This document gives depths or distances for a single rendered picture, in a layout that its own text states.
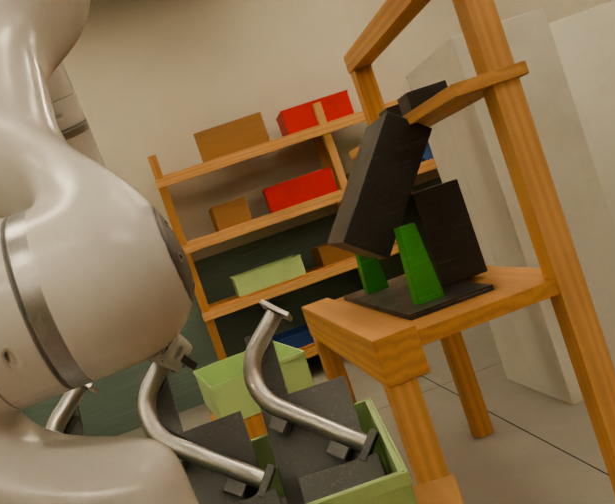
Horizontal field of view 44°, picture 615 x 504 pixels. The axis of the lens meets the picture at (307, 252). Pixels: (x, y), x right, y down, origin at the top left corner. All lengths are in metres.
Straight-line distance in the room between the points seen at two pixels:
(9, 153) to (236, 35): 6.80
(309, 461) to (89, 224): 0.87
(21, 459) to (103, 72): 6.83
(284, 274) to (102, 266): 6.09
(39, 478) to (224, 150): 6.15
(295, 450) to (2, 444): 0.83
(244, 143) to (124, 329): 6.14
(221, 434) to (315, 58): 6.25
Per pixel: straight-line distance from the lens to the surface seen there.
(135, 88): 7.22
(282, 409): 1.25
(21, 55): 0.68
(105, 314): 0.47
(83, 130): 0.97
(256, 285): 6.52
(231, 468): 1.24
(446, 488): 1.39
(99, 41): 7.35
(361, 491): 1.02
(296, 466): 1.29
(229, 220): 6.53
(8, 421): 0.53
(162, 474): 0.51
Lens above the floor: 1.31
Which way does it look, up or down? 3 degrees down
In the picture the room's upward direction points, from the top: 19 degrees counter-clockwise
